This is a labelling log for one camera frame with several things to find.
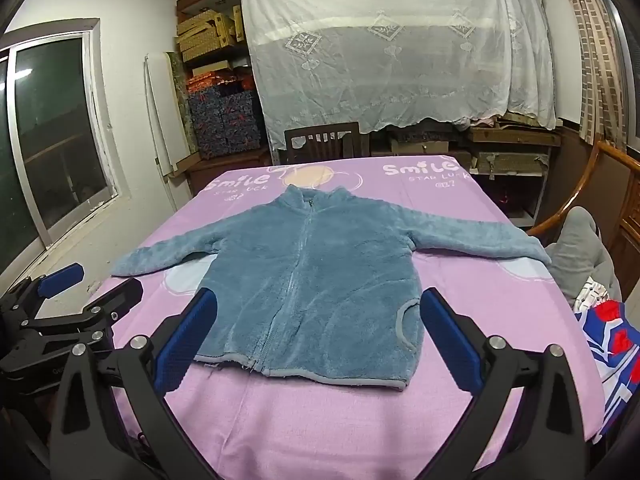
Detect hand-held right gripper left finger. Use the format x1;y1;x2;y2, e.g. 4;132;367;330
50;287;221;480

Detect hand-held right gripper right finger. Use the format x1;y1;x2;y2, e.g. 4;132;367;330
420;287;588;480

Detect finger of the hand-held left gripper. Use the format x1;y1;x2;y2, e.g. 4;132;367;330
0;262;86;322
22;277;144;358

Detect blue fleece zip jacket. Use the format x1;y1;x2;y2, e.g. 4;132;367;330
110;185;553;392

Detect pink printed bed sheet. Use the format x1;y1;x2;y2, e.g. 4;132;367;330
87;152;606;480

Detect sliding glass window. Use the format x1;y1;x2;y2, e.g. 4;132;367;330
0;19;121;273

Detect red blue white cloth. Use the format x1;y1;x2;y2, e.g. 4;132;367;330
572;280;640;443

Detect grey cloth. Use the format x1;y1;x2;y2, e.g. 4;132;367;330
545;206;623;306

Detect brown wooden cabinet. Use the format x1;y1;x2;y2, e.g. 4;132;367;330
167;147;275;196

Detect wooden shelf with flat boxes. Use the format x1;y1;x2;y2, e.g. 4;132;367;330
370;117;563;228

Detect white leaning boards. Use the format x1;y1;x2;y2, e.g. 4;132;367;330
144;52;190;177

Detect light wooden armchair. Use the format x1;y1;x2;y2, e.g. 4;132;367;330
527;141;640;286

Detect green patterned leaning board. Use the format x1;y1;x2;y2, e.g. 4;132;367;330
167;51;201;158

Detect stack of dark patterned fabric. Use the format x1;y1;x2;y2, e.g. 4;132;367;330
187;72;264;161

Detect dark wooden chair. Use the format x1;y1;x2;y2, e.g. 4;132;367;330
284;121;362;165

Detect stack of golden cardboard boxes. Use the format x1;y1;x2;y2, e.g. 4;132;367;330
176;6;246;64

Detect white lace curtain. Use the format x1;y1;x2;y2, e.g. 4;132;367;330
232;0;558;136

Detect beige checked curtain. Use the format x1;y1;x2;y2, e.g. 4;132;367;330
557;0;632;148

